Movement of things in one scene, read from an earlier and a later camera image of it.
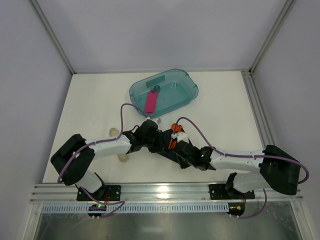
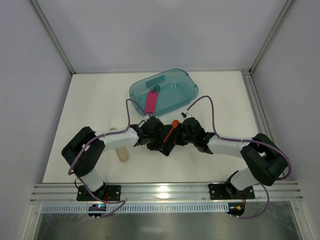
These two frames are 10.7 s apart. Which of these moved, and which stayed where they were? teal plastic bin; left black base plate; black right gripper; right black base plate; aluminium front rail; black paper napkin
Moved: black paper napkin; black right gripper
Stayed: aluminium front rail; left black base plate; right black base plate; teal plastic bin
